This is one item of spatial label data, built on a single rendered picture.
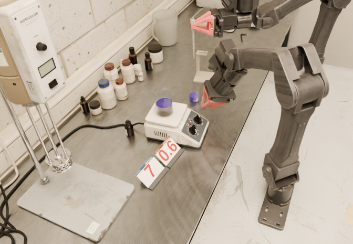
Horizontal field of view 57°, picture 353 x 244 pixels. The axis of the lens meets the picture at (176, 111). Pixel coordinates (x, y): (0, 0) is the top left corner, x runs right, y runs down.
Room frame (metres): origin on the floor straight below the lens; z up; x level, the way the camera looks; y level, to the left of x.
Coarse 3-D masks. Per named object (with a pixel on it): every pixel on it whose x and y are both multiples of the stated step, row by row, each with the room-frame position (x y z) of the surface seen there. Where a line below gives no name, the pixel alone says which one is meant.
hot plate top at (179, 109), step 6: (174, 102) 0.92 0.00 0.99; (174, 108) 0.89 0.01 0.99; (180, 108) 0.88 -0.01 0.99; (186, 108) 0.89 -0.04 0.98; (150, 114) 0.86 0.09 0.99; (156, 114) 0.86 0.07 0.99; (174, 114) 0.85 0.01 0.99; (180, 114) 0.85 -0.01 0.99; (150, 120) 0.83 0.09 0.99; (156, 120) 0.83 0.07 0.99; (162, 120) 0.82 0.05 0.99; (168, 120) 0.82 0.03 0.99; (174, 120) 0.82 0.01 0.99; (180, 120) 0.82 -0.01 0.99; (174, 126) 0.80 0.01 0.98
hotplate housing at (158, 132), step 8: (184, 120) 0.84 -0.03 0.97; (144, 128) 0.83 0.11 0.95; (152, 128) 0.82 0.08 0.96; (160, 128) 0.81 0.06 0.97; (168, 128) 0.80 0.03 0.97; (176, 128) 0.80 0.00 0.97; (152, 136) 0.82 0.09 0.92; (160, 136) 0.81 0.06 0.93; (176, 136) 0.79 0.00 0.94; (184, 136) 0.78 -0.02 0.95; (184, 144) 0.78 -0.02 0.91; (192, 144) 0.77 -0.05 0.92; (200, 144) 0.77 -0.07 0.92
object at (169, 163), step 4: (176, 144) 0.78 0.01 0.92; (180, 148) 0.77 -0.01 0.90; (176, 152) 0.75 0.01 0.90; (180, 152) 0.75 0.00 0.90; (172, 156) 0.73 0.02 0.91; (176, 156) 0.73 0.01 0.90; (160, 160) 0.71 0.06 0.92; (172, 160) 0.72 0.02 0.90; (164, 164) 0.70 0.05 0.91; (168, 164) 0.70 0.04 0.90; (172, 164) 0.70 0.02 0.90
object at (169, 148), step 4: (168, 140) 0.78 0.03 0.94; (172, 140) 0.79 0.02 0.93; (164, 144) 0.76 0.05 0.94; (168, 144) 0.77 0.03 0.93; (172, 144) 0.77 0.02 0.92; (164, 148) 0.75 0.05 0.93; (168, 148) 0.75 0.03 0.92; (172, 148) 0.76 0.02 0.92; (176, 148) 0.76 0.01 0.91; (160, 152) 0.73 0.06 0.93; (164, 152) 0.74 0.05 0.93; (168, 152) 0.74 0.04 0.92; (172, 152) 0.75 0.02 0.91; (160, 156) 0.72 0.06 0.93; (164, 156) 0.72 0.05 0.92; (168, 156) 0.73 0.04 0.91; (164, 160) 0.71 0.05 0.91; (168, 160) 0.72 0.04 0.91
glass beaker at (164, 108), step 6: (162, 90) 0.89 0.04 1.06; (168, 90) 0.89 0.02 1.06; (156, 96) 0.88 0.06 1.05; (162, 96) 0.89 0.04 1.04; (168, 96) 0.89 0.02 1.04; (156, 102) 0.85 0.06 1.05; (162, 102) 0.83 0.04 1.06; (168, 102) 0.84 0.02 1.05; (156, 108) 0.85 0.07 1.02; (162, 108) 0.84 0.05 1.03; (168, 108) 0.84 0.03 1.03; (162, 114) 0.84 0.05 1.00; (168, 114) 0.84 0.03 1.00
